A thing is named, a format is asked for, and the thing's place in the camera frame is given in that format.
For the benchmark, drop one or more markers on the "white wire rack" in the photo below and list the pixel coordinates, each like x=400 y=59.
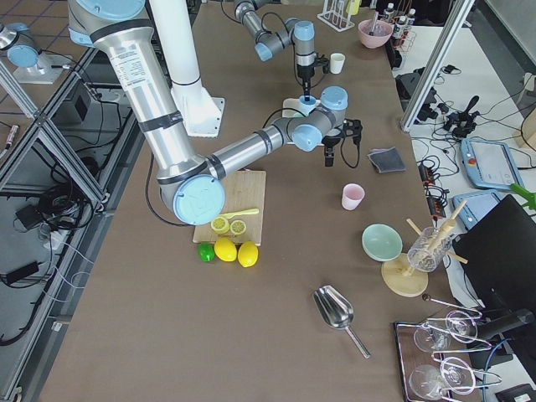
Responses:
x=336 y=14

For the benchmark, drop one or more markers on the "metal scoop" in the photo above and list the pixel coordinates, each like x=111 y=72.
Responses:
x=337 y=312

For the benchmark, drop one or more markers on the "blue cup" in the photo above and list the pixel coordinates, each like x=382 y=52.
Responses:
x=306 y=104

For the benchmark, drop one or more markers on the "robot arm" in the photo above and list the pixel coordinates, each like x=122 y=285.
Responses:
x=153 y=50
x=298 y=33

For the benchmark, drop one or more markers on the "green bowl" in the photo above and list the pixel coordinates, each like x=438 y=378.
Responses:
x=381 y=242

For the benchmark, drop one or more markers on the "clear glass mug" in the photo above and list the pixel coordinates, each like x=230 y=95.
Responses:
x=427 y=253

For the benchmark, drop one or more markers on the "aluminium frame post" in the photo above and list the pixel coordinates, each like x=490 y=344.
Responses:
x=446 y=39

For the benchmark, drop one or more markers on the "wooden cup tree stand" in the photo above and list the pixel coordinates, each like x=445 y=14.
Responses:
x=406 y=281

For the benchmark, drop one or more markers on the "wine glass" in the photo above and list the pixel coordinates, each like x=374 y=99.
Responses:
x=426 y=382
x=461 y=326
x=430 y=339
x=457 y=375

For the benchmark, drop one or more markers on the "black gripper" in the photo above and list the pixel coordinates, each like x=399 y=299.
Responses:
x=305 y=74
x=330 y=142

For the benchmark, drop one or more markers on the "grey folded cloth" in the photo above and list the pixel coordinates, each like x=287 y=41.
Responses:
x=386 y=160

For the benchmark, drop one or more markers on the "beige rabbit tray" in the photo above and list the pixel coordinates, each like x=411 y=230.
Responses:
x=291 y=106

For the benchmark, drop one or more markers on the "white pedestal column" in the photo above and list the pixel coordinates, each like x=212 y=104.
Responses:
x=202 y=113

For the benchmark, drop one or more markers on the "wooden cutting board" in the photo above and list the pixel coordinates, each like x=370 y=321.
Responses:
x=244 y=190

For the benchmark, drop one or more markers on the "metal muddler in bowl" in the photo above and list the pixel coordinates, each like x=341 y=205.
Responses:
x=373 y=24

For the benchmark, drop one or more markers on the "pink cup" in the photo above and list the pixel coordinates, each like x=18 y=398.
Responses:
x=352 y=196

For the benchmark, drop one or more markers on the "blue teach pendant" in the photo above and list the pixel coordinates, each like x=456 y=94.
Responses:
x=489 y=164
x=478 y=205

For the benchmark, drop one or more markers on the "yellow cup on rack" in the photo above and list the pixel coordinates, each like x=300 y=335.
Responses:
x=353 y=7

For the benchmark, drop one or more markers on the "black monitor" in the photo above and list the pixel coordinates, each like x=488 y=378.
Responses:
x=500 y=250

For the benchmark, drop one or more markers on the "green lime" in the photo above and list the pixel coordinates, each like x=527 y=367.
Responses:
x=206 y=252

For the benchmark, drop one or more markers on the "cream cup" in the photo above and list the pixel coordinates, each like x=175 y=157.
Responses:
x=336 y=63

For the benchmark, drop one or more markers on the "yellow plastic knife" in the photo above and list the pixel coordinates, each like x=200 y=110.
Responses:
x=244 y=212

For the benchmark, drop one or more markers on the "pink bowl with ice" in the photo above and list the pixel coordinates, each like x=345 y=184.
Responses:
x=377 y=37

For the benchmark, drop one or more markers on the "yellow lemon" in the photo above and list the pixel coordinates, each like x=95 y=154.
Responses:
x=248 y=254
x=225 y=249

